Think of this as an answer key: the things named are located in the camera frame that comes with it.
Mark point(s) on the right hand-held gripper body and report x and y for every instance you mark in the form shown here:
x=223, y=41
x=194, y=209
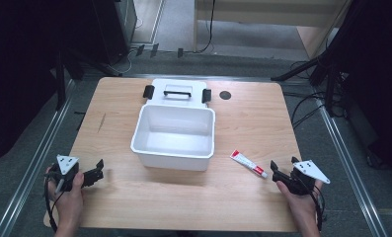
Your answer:
x=303, y=179

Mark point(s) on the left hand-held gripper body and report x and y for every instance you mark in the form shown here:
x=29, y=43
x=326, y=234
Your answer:
x=66, y=163

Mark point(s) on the white and red ointment tube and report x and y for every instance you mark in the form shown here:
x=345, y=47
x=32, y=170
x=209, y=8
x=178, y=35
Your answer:
x=249, y=163

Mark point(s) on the white plastic box with lid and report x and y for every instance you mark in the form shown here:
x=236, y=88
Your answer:
x=173, y=131

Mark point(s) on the person's right hand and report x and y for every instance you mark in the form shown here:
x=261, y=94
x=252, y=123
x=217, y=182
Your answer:
x=300, y=205

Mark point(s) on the person's left hand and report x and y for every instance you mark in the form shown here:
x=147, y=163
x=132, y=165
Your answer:
x=68, y=204

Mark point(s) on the black metal stand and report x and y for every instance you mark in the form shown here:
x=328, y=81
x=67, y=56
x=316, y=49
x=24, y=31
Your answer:
x=61, y=82

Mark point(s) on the black round table grommet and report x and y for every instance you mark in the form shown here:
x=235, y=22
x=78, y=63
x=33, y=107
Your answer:
x=225, y=95

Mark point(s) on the black tripod stand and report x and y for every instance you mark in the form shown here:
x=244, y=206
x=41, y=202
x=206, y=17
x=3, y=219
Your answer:
x=318, y=62

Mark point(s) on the dark curtain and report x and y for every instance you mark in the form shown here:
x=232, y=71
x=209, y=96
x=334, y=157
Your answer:
x=22, y=72
x=381, y=82

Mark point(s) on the black floor plug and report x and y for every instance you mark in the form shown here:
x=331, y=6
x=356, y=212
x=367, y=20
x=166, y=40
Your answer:
x=140, y=50
x=180, y=52
x=154, y=50

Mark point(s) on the black cabinet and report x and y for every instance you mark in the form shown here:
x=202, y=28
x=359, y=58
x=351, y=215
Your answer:
x=116, y=26

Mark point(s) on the metal floor rail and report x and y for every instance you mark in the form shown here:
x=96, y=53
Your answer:
x=351, y=171
x=32, y=168

